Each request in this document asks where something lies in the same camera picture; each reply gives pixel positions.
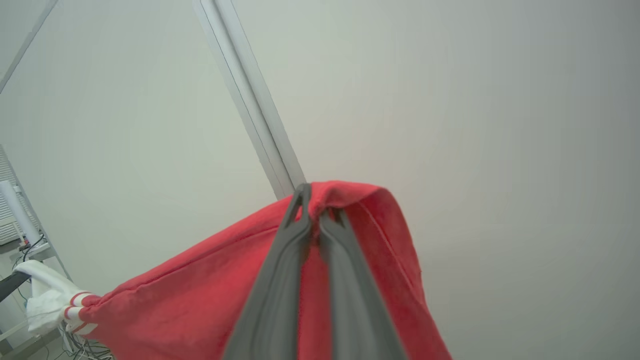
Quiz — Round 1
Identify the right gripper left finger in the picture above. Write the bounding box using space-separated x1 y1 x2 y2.
222 183 313 360

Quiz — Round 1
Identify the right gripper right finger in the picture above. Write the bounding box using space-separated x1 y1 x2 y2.
319 208 408 360

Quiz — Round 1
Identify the red shirt with striped trim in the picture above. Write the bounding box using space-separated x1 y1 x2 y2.
15 180 453 360

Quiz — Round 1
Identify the black flat board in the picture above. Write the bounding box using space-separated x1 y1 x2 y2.
0 271 31 303

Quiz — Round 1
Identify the white paper roll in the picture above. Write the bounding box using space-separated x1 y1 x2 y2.
0 180 41 246

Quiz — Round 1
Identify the grey partition frame post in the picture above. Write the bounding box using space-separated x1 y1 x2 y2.
0 0 58 93
192 0 307 201

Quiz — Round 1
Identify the tangle of floor cables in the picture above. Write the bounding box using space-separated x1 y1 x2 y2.
57 322 115 360

